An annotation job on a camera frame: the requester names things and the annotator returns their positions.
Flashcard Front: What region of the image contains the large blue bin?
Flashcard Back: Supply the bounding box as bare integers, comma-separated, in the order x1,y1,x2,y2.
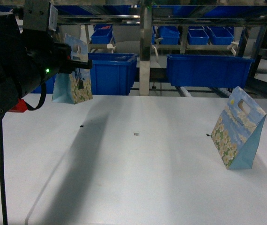
166,54,254,89
88,53,137,96

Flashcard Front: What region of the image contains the large blue bin left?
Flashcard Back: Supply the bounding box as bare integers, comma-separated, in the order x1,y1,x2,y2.
88,53,137,96

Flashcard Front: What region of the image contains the flower gift bag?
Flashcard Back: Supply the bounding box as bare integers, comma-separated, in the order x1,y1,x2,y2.
211,86,267,170
52,34,93,105

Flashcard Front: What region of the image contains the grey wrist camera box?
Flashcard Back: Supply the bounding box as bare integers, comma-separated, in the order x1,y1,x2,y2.
23,0,59,31

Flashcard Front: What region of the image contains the large blue bin right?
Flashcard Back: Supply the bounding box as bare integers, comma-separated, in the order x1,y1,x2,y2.
166,54,254,89

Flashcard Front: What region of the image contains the steel rack upright post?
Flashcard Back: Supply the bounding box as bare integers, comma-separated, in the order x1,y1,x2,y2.
139,4,152,96

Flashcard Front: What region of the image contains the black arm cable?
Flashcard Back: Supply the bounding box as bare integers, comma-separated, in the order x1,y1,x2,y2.
0,84,47,225

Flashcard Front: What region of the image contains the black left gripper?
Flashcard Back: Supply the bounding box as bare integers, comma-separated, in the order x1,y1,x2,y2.
43,43,93,77

